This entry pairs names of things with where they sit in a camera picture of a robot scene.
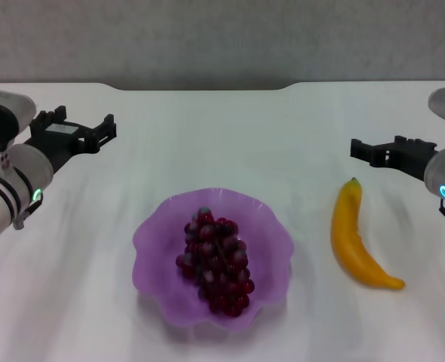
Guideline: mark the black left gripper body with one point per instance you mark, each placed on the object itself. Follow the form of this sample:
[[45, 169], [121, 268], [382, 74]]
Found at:
[[56, 143]]

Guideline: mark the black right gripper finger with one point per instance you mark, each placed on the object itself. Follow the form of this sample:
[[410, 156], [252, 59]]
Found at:
[[415, 144], [369, 154]]

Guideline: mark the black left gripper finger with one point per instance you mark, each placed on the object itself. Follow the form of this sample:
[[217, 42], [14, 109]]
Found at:
[[100, 134], [49, 117]]

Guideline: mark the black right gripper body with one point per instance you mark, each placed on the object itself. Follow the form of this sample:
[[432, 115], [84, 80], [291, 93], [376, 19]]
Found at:
[[411, 160]]

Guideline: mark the yellow banana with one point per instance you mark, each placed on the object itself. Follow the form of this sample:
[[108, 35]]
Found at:
[[348, 234]]

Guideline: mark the dark red grape bunch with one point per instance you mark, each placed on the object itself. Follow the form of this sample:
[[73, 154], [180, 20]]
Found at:
[[218, 264]]

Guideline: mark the purple wavy plastic plate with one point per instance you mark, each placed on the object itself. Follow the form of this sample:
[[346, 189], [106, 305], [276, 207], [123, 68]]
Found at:
[[267, 241]]

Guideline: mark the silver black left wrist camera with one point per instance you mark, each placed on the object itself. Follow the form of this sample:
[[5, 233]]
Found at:
[[0, 117]]

